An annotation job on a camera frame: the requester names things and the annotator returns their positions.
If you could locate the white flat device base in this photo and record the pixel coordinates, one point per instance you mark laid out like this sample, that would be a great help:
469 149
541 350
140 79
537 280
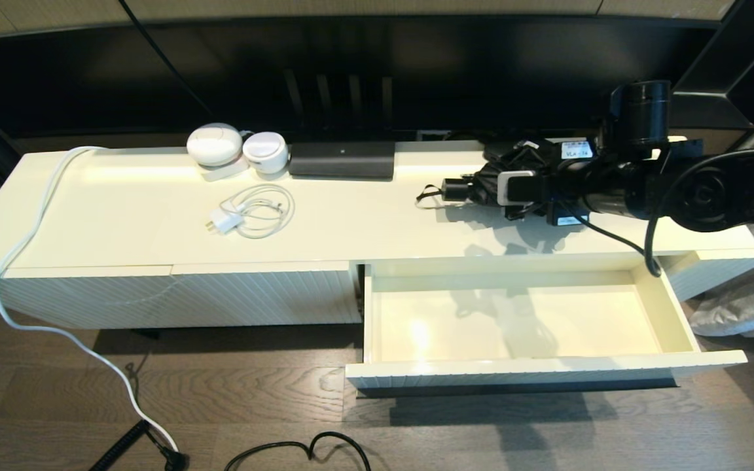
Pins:
223 173

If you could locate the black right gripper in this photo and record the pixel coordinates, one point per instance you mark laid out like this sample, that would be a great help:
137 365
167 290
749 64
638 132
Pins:
570 190

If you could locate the white ribbed cabinet door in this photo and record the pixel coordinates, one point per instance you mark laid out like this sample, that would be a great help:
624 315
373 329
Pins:
89 294
266 294

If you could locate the black umbrella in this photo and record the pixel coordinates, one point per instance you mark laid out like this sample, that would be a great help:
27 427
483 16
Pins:
482 186

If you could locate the grey curtain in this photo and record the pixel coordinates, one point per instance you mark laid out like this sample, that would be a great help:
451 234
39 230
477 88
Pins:
750 294

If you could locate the cream white TV cabinet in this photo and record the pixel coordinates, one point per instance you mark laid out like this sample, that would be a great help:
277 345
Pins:
383 222

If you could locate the white ribbed drawer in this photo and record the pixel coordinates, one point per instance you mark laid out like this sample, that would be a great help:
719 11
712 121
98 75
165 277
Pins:
514 320

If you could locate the black shelf unit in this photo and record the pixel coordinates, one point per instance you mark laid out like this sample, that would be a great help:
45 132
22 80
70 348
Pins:
743 78

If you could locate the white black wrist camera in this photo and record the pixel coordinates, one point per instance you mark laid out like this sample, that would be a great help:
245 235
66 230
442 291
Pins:
518 188

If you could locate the black television screen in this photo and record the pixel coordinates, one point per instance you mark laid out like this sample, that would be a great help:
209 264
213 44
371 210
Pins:
514 72

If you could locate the large white round device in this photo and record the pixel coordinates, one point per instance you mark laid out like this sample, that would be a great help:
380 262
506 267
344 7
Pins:
215 144

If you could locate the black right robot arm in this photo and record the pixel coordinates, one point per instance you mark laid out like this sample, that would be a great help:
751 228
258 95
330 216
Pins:
711 193

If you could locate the black router with antennas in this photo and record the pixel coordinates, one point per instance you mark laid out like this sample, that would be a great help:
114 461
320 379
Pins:
341 160

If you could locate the small white round device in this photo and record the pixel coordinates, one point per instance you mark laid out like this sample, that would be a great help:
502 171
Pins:
266 154

